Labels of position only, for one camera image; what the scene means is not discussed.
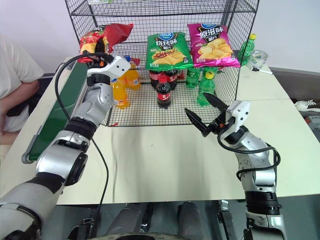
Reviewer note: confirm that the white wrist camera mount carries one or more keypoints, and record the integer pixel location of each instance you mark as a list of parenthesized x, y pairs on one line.
[(117, 66), (240, 110)]

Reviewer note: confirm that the white marker pen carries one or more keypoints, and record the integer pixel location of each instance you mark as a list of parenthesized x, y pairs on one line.
[(263, 71)]

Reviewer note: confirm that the white sneaker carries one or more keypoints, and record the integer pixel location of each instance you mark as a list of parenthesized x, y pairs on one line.
[(308, 104)]

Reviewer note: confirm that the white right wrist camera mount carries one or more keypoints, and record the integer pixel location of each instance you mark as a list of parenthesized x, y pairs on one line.
[(240, 110)]

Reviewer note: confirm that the black metal bar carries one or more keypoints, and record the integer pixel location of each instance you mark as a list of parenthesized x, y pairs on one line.
[(227, 220)]

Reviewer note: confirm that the clear plastic container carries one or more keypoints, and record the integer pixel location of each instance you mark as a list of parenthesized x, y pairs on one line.
[(259, 58)]

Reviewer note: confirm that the bare person forearm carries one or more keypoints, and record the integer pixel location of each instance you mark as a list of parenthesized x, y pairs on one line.
[(21, 88)]

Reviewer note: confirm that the magenta chips bag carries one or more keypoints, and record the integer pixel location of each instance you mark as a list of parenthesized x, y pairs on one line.
[(212, 47)]

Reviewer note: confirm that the green chips bag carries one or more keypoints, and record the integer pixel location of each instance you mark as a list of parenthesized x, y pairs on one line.
[(167, 51)]

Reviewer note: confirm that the green conveyor belt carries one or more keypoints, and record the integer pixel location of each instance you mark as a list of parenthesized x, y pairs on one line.
[(60, 110)]

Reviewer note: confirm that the person in white shirt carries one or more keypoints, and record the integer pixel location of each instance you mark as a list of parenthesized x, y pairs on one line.
[(15, 65)]

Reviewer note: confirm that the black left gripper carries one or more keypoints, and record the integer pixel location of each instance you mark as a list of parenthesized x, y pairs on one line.
[(96, 62)]

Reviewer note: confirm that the cola bottle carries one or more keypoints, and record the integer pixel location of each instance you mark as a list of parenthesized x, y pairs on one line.
[(173, 78), (154, 77), (163, 95)]

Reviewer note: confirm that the red package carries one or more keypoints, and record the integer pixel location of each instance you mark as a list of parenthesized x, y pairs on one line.
[(181, 73)]

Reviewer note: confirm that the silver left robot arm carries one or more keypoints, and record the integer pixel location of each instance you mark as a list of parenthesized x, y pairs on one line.
[(62, 155)]

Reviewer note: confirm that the grey box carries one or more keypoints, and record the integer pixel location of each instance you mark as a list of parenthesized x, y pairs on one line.
[(314, 122)]

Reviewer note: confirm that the dark rounded shape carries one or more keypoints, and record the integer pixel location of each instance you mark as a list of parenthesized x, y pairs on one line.
[(189, 216), (130, 217)]

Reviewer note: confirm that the small red wrapper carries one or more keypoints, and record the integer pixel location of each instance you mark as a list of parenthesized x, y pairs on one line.
[(136, 61)]

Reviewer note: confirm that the green soda bottle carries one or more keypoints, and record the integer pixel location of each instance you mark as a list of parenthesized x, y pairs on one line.
[(247, 50), (206, 88), (192, 78)]

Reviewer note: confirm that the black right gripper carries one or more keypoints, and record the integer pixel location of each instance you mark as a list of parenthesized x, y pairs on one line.
[(220, 123)]

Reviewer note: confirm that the red chips bag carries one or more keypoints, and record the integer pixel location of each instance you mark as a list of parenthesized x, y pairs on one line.
[(116, 32)]

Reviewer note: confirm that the orange soda bottle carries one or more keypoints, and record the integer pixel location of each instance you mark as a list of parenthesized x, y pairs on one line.
[(120, 96), (133, 78)]

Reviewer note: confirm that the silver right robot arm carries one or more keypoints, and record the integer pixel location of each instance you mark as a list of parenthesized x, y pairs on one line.
[(260, 160)]

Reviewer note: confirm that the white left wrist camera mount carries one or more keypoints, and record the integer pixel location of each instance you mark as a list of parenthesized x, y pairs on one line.
[(117, 66)]

